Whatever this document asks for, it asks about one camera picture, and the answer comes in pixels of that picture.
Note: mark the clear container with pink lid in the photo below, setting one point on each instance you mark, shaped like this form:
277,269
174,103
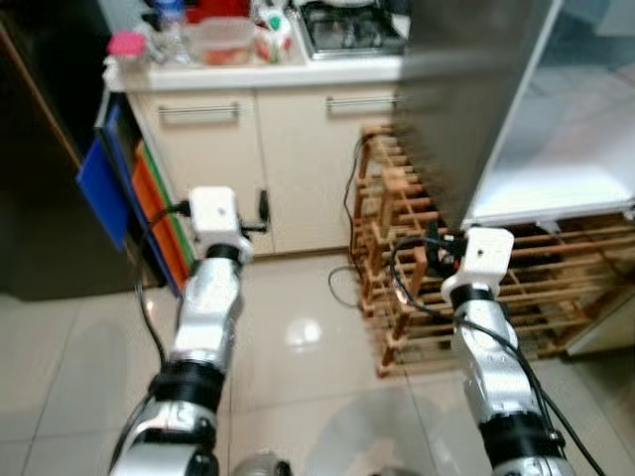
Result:
126,45

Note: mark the bright blue board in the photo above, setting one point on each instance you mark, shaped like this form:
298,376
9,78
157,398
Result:
102,193

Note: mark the white kitchen countertop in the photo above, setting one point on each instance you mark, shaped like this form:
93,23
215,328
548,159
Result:
258,74

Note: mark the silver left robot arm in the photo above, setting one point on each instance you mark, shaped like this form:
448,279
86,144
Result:
208,317

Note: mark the wooden slatted rack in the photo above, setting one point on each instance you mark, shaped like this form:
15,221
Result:
397,203

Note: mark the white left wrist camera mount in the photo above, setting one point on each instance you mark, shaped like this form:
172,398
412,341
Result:
216,213

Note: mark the orange board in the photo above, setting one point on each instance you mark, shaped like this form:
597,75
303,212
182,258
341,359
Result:
159,223

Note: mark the beige kitchen cabinet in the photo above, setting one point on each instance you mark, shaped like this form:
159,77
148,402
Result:
298,178

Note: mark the steel gas stove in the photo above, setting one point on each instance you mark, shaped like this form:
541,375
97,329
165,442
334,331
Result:
352,30

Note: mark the white patterned mug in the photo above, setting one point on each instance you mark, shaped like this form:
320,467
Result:
273,38

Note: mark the dark blue board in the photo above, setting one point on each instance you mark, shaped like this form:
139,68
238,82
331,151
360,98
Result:
127,164

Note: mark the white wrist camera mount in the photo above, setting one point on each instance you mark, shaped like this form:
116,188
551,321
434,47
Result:
216,213
486,253

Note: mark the grey fridge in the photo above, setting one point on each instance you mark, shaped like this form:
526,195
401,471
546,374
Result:
456,99

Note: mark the green board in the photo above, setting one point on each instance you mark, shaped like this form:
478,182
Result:
147,164

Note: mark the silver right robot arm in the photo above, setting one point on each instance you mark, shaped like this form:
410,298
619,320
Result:
486,367

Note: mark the dark tall cabinet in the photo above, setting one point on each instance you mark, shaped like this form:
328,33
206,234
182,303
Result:
40,198

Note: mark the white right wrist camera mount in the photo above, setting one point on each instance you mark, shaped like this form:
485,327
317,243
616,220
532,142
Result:
486,253

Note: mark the grey left robot foot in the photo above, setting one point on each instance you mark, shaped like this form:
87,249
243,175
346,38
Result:
260,464

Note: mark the clear tub with red food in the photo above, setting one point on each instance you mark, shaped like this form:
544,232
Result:
223,45

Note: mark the clear plastic water bottle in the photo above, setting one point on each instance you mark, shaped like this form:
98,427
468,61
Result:
171,35

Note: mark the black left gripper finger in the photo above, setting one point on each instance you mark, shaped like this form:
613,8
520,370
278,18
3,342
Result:
264,210

